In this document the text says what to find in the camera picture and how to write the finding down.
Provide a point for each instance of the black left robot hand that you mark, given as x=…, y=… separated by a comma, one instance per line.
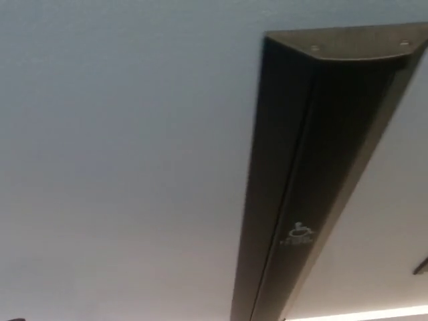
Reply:
x=16, y=319

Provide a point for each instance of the black vertical push-to-open bar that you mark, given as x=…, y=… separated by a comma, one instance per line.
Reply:
x=301, y=160

